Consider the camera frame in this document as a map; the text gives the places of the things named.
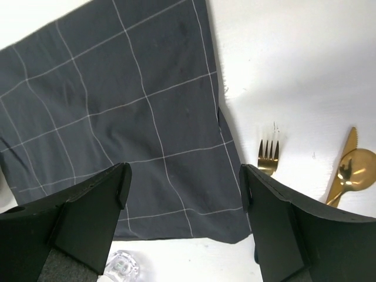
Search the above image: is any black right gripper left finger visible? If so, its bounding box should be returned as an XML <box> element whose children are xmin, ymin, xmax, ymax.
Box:
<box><xmin>1</xmin><ymin>163</ymin><xmax>132</xmax><ymax>281</ymax></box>

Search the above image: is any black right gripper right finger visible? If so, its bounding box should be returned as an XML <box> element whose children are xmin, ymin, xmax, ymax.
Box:
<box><xmin>239</xmin><ymin>164</ymin><xmax>375</xmax><ymax>281</ymax></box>

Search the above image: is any clear plastic cup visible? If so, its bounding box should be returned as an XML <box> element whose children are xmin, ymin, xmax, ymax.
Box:
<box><xmin>98</xmin><ymin>250</ymin><xmax>140</xmax><ymax>282</ymax></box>

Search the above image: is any dark checked cloth napkin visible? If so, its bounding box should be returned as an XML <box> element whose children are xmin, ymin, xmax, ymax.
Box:
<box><xmin>1</xmin><ymin>1</ymin><xmax>251</xmax><ymax>243</ymax></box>

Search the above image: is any gold knife green handle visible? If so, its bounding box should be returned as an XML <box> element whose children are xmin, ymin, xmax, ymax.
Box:
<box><xmin>325</xmin><ymin>126</ymin><xmax>360</xmax><ymax>206</ymax></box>

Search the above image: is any gold fork green handle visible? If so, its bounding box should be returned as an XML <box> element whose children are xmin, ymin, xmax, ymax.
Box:
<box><xmin>257</xmin><ymin>140</ymin><xmax>280</xmax><ymax>176</ymax></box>

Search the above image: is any gold spoon green handle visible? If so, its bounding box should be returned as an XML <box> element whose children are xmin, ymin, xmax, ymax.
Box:
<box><xmin>326</xmin><ymin>149</ymin><xmax>375</xmax><ymax>207</ymax></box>

